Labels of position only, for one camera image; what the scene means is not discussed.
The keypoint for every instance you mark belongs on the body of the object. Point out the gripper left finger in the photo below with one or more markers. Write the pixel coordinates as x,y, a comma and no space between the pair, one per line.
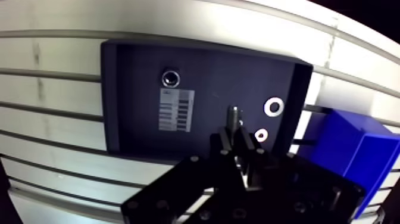
193,178

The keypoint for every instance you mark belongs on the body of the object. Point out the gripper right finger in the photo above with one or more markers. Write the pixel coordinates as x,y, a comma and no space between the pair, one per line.
297,184

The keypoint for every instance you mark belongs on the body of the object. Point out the steel bolt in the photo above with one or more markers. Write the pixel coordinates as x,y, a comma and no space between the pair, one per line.
233,120

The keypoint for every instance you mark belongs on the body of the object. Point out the blue bin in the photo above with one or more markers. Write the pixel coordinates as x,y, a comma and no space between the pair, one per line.
353,147

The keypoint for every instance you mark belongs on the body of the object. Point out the dark blue-grey tray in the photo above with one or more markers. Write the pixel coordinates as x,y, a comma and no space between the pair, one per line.
212,94

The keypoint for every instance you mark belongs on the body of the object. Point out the small steel bearing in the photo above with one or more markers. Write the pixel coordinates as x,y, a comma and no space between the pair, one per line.
258,137

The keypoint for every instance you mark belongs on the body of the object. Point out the small steel screw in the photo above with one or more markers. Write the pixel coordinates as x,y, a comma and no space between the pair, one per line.
240,122

